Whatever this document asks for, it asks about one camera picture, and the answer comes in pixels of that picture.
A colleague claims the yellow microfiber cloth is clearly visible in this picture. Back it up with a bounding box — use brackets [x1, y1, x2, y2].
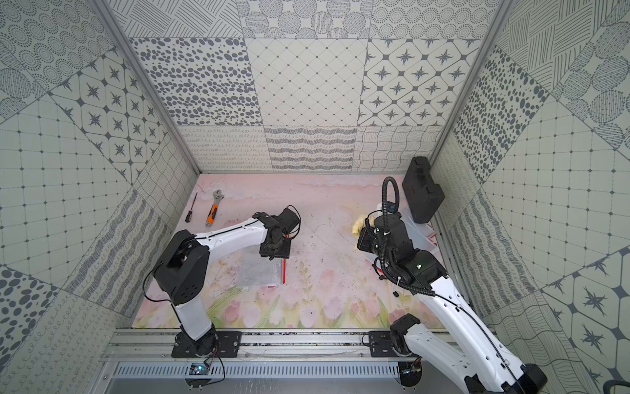
[351, 214, 373, 237]

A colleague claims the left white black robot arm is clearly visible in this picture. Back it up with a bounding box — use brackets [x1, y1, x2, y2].
[149, 205, 301, 356]

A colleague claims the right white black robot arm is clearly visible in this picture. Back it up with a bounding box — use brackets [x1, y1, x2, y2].
[357, 177, 548, 393]

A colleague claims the dark slim screwdriver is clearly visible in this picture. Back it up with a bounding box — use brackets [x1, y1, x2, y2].
[185, 193, 198, 223]

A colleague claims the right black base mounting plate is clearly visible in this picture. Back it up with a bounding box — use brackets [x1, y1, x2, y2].
[367, 331, 410, 358]

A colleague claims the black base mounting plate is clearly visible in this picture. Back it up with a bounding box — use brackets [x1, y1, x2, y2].
[172, 330, 242, 359]
[367, 331, 410, 358]

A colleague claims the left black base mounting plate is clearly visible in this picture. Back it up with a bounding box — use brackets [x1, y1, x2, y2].
[172, 330, 242, 359]

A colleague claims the orange handled adjustable wrench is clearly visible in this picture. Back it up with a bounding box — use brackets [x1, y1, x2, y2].
[205, 190, 224, 228]

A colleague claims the aluminium mounting rail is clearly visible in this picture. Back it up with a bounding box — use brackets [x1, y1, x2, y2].
[100, 327, 508, 363]

